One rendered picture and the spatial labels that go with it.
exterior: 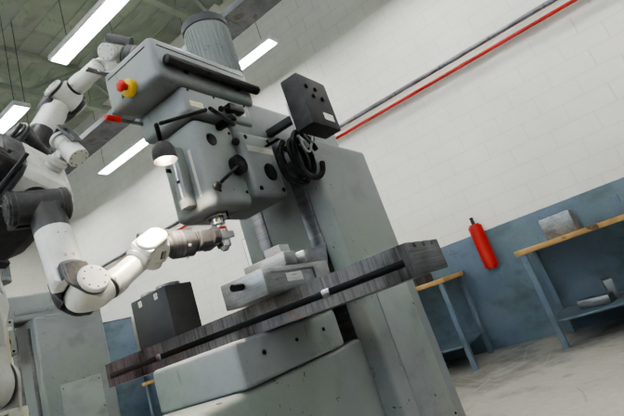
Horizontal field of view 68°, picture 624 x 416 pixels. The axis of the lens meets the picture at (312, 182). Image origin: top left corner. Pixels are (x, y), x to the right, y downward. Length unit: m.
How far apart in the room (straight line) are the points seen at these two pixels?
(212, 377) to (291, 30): 6.20
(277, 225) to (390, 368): 0.69
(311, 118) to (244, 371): 0.86
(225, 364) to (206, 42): 1.28
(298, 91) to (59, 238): 0.90
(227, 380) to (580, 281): 4.47
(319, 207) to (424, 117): 4.11
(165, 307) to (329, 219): 0.66
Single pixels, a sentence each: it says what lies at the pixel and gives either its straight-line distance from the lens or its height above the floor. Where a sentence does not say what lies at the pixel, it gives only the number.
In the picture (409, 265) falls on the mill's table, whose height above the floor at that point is 0.93.
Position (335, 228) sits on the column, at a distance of 1.75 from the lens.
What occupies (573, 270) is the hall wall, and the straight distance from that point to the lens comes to 5.37.
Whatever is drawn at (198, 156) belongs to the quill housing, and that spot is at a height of 1.49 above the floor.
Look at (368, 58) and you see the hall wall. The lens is 6.29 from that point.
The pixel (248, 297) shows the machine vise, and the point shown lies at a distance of 1.25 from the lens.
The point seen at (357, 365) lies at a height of 0.70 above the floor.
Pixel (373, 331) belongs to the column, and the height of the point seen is 0.79.
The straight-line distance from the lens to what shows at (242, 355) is 1.26.
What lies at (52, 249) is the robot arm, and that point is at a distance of 1.34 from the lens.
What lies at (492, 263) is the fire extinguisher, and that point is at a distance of 5.33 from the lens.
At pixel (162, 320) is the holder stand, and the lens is 1.78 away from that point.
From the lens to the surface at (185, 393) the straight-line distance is 1.41.
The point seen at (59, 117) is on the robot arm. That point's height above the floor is 1.86.
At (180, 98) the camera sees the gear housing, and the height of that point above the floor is 1.68.
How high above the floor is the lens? 0.88
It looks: 16 degrees up
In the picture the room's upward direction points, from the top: 19 degrees counter-clockwise
